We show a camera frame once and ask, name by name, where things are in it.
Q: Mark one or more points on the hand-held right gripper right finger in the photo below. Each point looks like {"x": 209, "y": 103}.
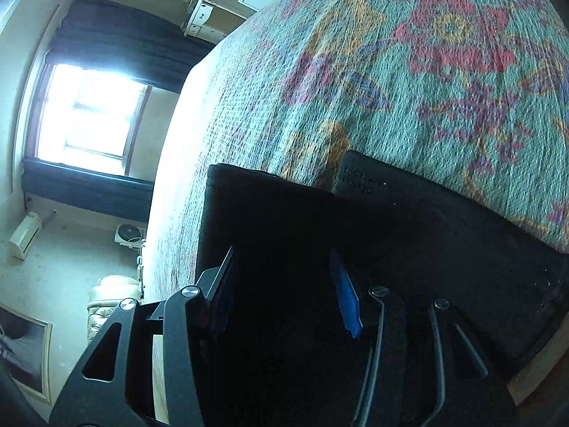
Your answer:
{"x": 346, "y": 298}

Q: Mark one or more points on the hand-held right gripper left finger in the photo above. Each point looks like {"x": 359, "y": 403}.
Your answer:
{"x": 222, "y": 293}

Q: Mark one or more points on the black pants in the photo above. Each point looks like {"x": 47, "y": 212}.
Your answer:
{"x": 444, "y": 240}

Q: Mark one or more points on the white fan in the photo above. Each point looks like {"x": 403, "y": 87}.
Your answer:
{"x": 129, "y": 233}

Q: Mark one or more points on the cream armchair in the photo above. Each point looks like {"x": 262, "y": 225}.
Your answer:
{"x": 106, "y": 302}

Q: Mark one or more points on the dark curtain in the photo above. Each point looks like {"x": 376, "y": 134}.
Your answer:
{"x": 89, "y": 191}
{"x": 133, "y": 40}

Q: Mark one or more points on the white air conditioner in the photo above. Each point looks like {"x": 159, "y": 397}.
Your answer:
{"x": 24, "y": 235}

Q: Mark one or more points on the floral woven blanket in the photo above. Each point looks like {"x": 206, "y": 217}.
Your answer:
{"x": 400, "y": 98}

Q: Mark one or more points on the bright window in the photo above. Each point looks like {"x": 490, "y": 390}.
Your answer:
{"x": 89, "y": 115}

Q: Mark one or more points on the white dresser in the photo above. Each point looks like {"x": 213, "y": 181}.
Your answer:
{"x": 202, "y": 15}

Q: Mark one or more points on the framed wall picture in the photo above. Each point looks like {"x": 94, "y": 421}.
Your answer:
{"x": 22, "y": 351}

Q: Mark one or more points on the wooden bed frame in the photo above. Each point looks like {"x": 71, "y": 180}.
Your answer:
{"x": 546, "y": 391}

